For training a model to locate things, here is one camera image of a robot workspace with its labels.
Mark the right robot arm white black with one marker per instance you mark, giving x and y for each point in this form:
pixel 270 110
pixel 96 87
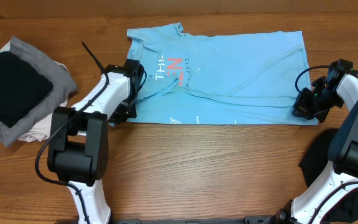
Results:
pixel 343 150

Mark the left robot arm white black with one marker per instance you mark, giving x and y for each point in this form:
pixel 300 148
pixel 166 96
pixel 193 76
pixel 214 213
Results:
pixel 78 151

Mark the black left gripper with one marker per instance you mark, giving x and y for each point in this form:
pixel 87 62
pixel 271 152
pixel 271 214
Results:
pixel 131 112

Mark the light blue printed t-shirt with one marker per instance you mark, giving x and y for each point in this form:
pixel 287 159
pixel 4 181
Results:
pixel 224 79

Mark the folded white garment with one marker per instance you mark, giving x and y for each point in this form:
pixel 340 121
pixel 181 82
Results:
pixel 42 127

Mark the black crumpled garment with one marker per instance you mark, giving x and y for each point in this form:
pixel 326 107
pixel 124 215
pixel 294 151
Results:
pixel 326 200

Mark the folded grey garment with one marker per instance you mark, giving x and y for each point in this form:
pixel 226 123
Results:
pixel 42 71

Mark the folded black garment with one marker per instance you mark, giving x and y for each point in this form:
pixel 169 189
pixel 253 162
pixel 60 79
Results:
pixel 21 88

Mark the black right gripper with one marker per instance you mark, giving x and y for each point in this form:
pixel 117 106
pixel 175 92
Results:
pixel 322 114

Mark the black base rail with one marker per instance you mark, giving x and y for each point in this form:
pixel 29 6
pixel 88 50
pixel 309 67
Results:
pixel 245 220

